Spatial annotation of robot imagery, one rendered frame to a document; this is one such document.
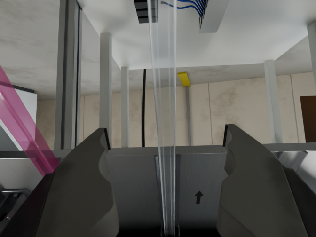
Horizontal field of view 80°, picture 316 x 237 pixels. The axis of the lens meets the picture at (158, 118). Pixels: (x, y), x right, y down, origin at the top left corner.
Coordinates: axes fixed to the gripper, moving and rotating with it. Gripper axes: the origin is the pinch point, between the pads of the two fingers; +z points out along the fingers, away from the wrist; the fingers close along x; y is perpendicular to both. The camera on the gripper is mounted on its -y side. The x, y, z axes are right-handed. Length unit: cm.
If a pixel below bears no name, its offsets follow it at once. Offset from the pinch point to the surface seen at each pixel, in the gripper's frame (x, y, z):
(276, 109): 47, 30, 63
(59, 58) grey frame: -24.3, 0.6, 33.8
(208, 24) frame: 11.8, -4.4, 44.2
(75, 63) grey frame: -20.9, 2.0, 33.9
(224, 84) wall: 97, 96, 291
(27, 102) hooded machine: -229, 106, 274
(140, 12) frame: -4.9, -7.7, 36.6
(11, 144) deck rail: -18.9, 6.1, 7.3
